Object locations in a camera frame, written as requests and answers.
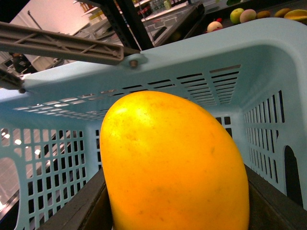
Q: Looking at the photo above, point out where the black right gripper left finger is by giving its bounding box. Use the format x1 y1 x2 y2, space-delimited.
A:
39 169 113 230

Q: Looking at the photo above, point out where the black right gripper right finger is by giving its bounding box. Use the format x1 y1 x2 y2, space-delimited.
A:
245 166 307 230

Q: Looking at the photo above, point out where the yellow mango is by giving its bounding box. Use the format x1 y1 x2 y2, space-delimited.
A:
100 91 249 230

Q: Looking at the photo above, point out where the light blue plastic shopping basket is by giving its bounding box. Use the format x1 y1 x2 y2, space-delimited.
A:
0 18 307 230

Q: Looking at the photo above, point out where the brown kiwi left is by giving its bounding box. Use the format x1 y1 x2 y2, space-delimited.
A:
256 11 271 19

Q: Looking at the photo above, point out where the brown kiwi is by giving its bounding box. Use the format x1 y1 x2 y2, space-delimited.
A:
256 11 271 19
274 8 291 18

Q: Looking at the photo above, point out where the brown kiwi right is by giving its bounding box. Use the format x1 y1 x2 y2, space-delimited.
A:
274 8 291 18

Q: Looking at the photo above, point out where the pale peach fruit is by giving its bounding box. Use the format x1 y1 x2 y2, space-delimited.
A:
239 9 257 23

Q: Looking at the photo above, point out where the green apple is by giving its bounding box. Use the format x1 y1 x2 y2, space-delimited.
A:
230 8 244 24

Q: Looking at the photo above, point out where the glass top freezer far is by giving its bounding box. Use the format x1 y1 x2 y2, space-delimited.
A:
142 1 205 47

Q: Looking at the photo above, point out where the black fruit display shelf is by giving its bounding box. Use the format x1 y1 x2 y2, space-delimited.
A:
91 0 307 50

